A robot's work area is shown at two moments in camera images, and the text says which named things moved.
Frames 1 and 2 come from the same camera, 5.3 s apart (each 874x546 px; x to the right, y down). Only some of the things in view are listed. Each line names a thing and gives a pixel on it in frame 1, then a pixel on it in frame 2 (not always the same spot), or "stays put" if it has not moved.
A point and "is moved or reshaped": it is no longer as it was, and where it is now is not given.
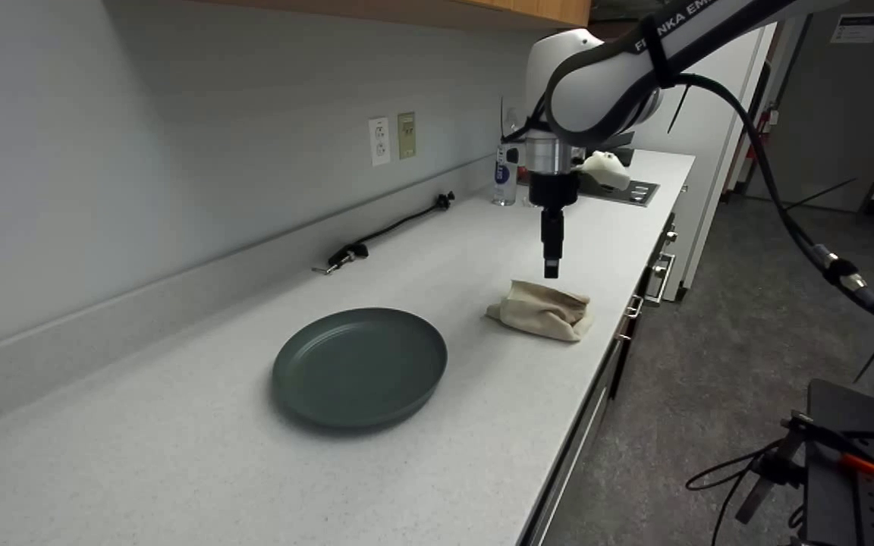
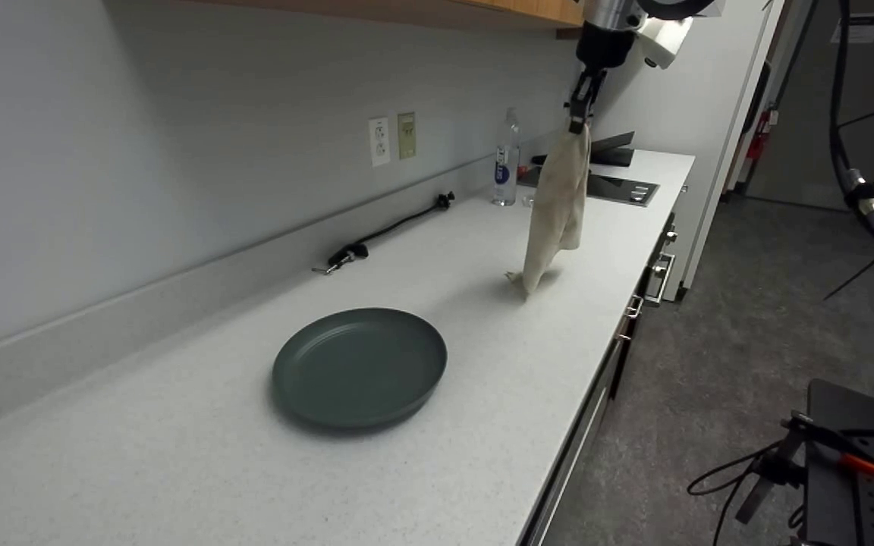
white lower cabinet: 711,113 stays put
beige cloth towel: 542,307 is moved or reshaped
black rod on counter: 362,246 stays put
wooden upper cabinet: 579,14 stays put
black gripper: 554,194 → 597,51
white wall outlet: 382,142 stays put
